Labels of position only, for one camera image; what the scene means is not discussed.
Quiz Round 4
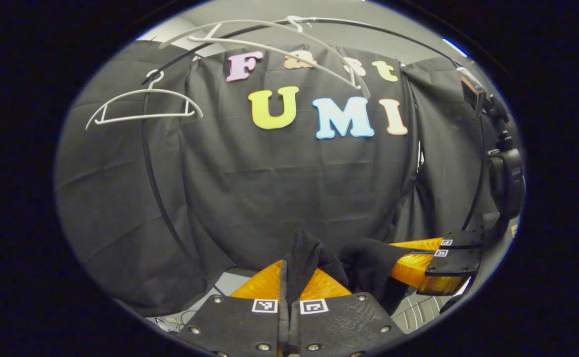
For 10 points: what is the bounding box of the white clothes hanger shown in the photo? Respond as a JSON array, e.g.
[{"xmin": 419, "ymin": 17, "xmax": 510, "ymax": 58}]
[
  {"xmin": 158, "ymin": 15, "xmax": 372, "ymax": 99},
  {"xmin": 85, "ymin": 69, "xmax": 204, "ymax": 131}
]

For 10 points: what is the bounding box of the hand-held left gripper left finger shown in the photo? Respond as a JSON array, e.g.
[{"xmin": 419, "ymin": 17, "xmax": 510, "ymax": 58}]
[{"xmin": 177, "ymin": 260, "xmax": 290, "ymax": 357}]

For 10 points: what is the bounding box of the black backdrop cloth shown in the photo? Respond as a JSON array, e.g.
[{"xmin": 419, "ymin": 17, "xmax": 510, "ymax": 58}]
[{"xmin": 54, "ymin": 40, "xmax": 523, "ymax": 319}]

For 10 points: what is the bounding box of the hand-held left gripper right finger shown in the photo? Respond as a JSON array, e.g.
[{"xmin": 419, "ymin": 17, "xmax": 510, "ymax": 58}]
[{"xmin": 289, "ymin": 268, "xmax": 410, "ymax": 357}]

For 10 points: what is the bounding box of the black metal clothes rack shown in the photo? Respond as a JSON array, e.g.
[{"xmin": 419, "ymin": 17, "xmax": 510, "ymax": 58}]
[{"xmin": 140, "ymin": 16, "xmax": 489, "ymax": 298}]

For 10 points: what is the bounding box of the black jacket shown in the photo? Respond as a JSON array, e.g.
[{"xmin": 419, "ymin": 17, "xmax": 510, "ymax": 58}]
[{"xmin": 284, "ymin": 229, "xmax": 415, "ymax": 318}]

